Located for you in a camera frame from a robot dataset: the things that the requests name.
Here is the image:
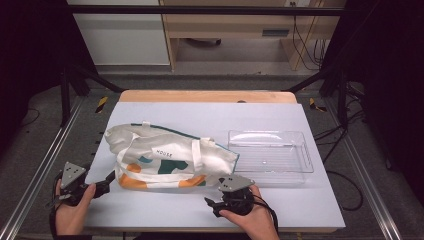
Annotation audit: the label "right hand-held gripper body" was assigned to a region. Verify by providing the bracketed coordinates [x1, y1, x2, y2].
[213, 174, 256, 217]

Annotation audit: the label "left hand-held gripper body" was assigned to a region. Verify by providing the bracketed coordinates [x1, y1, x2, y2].
[49, 161, 111, 207]

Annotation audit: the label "white printed canvas tote bag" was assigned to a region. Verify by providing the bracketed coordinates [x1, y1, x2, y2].
[104, 121, 241, 192]

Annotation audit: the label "person's right hand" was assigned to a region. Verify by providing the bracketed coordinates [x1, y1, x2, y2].
[218, 184, 280, 240]

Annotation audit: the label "person's left hand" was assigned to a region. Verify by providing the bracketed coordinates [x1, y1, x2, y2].
[54, 179, 98, 236]

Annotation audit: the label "clear plastic tray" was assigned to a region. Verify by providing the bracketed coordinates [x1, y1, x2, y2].
[227, 129, 315, 185]

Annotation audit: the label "yellow clamp left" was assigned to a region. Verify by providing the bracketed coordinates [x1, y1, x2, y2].
[94, 96, 110, 114]

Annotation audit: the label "yellow clamp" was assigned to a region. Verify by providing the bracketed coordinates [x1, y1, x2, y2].
[308, 97, 328, 113]
[94, 96, 110, 114]

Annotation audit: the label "white table board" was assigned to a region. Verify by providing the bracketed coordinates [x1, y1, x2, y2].
[84, 101, 347, 231]

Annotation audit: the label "wooden table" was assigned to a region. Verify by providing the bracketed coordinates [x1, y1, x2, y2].
[118, 89, 338, 234]

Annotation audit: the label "yellow clamp right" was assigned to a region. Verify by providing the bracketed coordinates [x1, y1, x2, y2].
[308, 97, 328, 113]

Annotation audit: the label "black curtain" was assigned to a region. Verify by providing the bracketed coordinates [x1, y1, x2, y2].
[0, 0, 98, 158]
[328, 0, 424, 199]

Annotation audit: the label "white cabinet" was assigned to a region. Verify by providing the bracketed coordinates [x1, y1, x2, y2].
[66, 0, 171, 66]

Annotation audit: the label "grey desk label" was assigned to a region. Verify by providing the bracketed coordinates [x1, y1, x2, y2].
[261, 28, 291, 38]

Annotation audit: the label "light wooden desk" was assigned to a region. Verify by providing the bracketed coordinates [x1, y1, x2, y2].
[159, 0, 348, 72]

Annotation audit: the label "aluminium floor rail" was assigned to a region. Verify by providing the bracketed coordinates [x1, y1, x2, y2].
[323, 98, 405, 240]
[0, 96, 85, 240]

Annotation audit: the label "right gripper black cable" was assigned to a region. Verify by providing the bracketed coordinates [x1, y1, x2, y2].
[252, 194, 280, 234]

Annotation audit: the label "black frame stand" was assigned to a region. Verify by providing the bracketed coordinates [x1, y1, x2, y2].
[285, 65, 351, 130]
[59, 63, 125, 128]

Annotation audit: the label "black floor cables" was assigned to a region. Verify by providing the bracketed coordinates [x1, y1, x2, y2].
[312, 81, 368, 212]

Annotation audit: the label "black hanging cables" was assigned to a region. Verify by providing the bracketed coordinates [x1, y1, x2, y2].
[290, 1, 331, 71]

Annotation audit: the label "black horizontal frame bar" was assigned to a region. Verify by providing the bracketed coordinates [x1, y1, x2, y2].
[65, 4, 346, 17]

